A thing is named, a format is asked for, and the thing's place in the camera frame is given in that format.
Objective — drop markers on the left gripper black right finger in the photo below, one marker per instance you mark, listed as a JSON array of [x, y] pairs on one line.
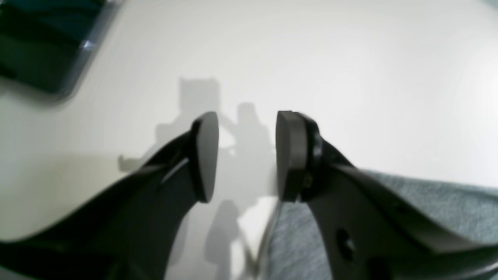
[[369, 232]]

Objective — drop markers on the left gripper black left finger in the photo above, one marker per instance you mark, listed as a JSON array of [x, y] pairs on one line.
[[127, 231]]

